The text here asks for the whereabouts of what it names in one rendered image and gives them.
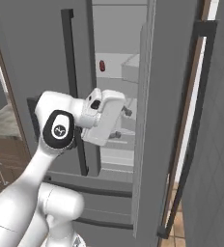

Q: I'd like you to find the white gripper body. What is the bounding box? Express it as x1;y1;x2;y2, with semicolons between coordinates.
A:
81;90;126;147

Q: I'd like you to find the white fridge storage bin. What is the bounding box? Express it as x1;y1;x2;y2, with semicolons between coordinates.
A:
121;53;141;84

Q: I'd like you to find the plain grey fridge door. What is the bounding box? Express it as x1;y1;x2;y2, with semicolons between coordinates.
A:
130;0;206;247

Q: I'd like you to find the grey fridge freezer drawer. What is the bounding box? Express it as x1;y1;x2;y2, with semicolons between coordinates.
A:
42;169;135;247

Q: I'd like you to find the grey fridge interior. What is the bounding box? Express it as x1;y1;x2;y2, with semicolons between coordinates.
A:
91;0;149;184

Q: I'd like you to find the grey fridge door with dispenser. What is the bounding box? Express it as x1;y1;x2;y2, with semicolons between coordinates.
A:
0;0;102;178

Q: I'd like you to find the brown wooden cupboard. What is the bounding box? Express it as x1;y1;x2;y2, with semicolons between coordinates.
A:
0;136;33;205

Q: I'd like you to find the black freezer drawer handle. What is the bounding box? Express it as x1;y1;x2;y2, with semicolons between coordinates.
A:
74;217;134;231
43;178;133;199

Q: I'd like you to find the long black fridge door handle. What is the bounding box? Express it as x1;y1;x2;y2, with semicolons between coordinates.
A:
156;19;219;240
60;8;90;178

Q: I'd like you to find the silver cupboard handle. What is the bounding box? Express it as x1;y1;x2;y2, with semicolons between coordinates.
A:
0;161;10;186

